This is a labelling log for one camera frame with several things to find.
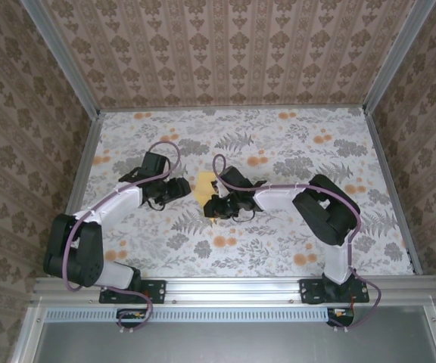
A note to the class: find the yellow cloth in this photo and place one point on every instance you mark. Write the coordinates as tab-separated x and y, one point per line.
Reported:
204	189

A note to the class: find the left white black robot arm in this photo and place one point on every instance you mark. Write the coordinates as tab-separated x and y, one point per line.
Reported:
116	206

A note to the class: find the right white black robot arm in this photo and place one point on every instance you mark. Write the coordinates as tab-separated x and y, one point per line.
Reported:
274	198

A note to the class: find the grey metal sheet panel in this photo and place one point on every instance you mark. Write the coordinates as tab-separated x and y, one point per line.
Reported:
233	344

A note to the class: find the floral patterned table cover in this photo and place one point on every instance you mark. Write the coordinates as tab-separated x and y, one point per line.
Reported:
271	261

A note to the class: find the small black controller board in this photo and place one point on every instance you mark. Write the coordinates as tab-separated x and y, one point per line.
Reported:
341	317
131	317

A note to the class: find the aluminium side rail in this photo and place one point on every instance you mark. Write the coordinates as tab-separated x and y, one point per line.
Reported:
392	189
78	189

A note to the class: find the wide aluminium base rail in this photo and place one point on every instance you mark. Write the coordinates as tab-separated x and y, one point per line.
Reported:
233	289

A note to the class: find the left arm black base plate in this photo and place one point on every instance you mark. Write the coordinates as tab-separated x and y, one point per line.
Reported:
157	291

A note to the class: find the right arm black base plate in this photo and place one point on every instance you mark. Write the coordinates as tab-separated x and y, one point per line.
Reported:
310	293

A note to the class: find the aluminium corner post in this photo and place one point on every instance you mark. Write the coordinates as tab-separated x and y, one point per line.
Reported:
396	53
64	56

